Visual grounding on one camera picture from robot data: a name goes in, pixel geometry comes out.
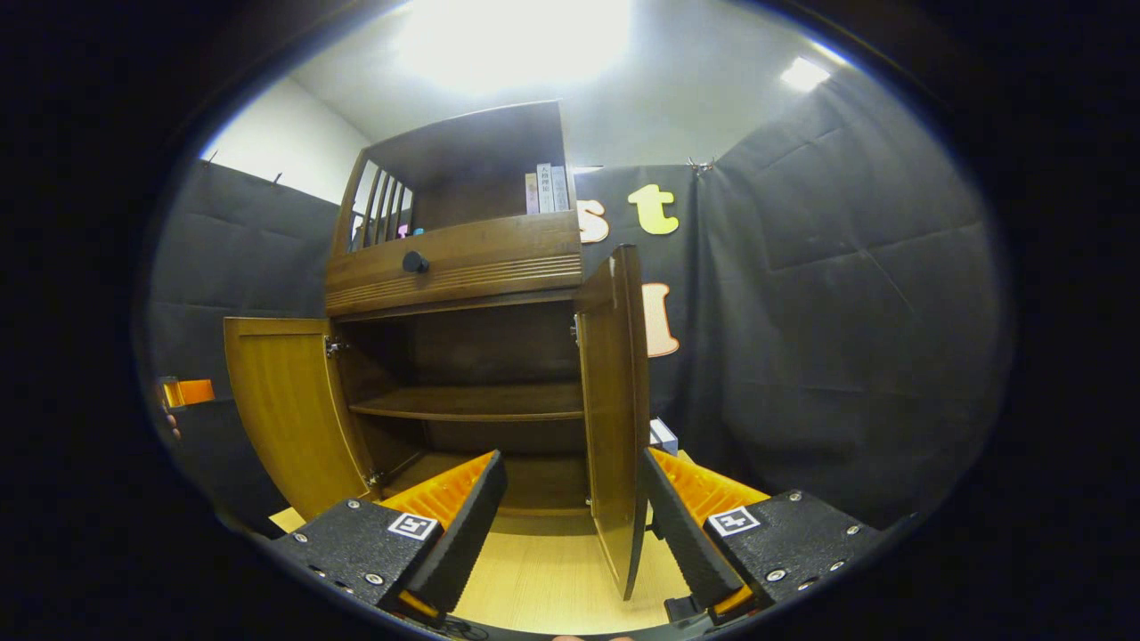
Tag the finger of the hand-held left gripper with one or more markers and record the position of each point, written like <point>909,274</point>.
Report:
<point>191,392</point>

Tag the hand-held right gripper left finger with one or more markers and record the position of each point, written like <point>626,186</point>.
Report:
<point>468,534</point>

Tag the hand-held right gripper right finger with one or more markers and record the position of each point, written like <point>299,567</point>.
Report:
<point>681,534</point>

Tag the wooden cabinet door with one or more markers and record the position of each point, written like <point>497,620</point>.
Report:
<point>610,401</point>
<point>285,409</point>

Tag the wooden double-door shoe cabinet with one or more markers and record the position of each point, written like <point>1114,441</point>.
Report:
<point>481,151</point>

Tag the metal door hinge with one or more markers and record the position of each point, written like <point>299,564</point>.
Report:
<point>575,329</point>
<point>335,347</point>

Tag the white box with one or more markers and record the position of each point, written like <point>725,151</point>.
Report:
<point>663,438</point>

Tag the wooden inner shelf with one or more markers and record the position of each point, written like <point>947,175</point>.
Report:
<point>472,402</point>

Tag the black drawer knob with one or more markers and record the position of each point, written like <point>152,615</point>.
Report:
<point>415,262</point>

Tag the brown spine book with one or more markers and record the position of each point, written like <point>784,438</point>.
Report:
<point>532,194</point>

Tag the grey spine book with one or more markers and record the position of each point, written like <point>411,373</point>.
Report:
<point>545,189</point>
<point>560,189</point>

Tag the large ceiling light panel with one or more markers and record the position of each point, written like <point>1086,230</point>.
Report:
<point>512,40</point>

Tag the small ceiling light panel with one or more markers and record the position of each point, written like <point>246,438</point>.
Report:
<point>803,73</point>

